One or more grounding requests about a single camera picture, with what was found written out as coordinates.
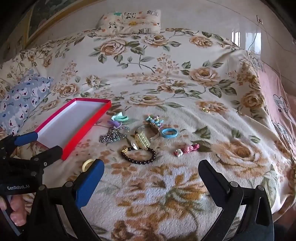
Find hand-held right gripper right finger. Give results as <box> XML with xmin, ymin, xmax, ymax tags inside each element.
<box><xmin>198</xmin><ymin>159</ymin><xmax>274</xmax><ymax>241</ymax></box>

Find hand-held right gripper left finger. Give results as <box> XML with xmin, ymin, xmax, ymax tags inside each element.
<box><xmin>28</xmin><ymin>159</ymin><xmax>105</xmax><ymax>241</ymax></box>

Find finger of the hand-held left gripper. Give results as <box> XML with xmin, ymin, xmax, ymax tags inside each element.
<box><xmin>5</xmin><ymin>146</ymin><xmax>63</xmax><ymax>172</ymax></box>
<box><xmin>0</xmin><ymin>132</ymin><xmax>39</xmax><ymax>151</ymax></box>

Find pink hair clip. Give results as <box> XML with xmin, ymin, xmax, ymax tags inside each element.
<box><xmin>174</xmin><ymin>143</ymin><xmax>200</xmax><ymax>157</ymax></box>

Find red shallow box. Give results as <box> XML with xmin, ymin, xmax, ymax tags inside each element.
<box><xmin>36</xmin><ymin>98</ymin><xmax>112</xmax><ymax>161</ymax></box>

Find dark bead bracelet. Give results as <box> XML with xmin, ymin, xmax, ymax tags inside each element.
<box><xmin>121</xmin><ymin>146</ymin><xmax>156</xmax><ymax>164</ymax></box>

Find blue ring bracelet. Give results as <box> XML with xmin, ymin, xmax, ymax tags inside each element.
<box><xmin>161</xmin><ymin>128</ymin><xmax>178</xmax><ymax>139</ymax></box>

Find gold claw hair clip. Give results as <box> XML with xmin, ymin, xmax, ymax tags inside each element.
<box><xmin>131</xmin><ymin>132</ymin><xmax>151</xmax><ymax>150</ymax></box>

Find gold bangle watch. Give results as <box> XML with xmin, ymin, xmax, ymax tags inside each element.
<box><xmin>135</xmin><ymin>124</ymin><xmax>160</xmax><ymax>141</ymax></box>

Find colourful beaded hair clip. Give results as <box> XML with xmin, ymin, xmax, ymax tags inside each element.
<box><xmin>146</xmin><ymin>115</ymin><xmax>164</xmax><ymax>128</ymax></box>

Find person's left hand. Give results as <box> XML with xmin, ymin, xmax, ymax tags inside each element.
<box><xmin>0</xmin><ymin>193</ymin><xmax>32</xmax><ymax>225</ymax></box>

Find blue bear print pillow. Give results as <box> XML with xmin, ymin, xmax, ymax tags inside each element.
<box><xmin>0</xmin><ymin>70</ymin><xmax>53</xmax><ymax>136</ymax></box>

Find floral blanket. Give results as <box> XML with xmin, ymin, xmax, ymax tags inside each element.
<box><xmin>0</xmin><ymin>28</ymin><xmax>296</xmax><ymax>241</ymax></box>

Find pink heart print sheet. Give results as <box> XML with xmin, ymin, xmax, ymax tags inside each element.
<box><xmin>248</xmin><ymin>52</ymin><xmax>296</xmax><ymax>163</ymax></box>

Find gold framed picture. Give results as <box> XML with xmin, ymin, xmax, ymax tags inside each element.
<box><xmin>23</xmin><ymin>0</ymin><xmax>93</xmax><ymax>47</ymax></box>

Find panda print pillow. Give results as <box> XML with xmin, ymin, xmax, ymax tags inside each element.
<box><xmin>96</xmin><ymin>10</ymin><xmax>162</xmax><ymax>36</ymax></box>

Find pale yellow ring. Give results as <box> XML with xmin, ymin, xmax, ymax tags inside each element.
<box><xmin>83</xmin><ymin>159</ymin><xmax>95</xmax><ymax>172</ymax></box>

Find sparkly rhinestone bracelet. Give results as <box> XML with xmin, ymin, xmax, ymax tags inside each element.
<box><xmin>99</xmin><ymin>126</ymin><xmax>130</xmax><ymax>143</ymax></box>

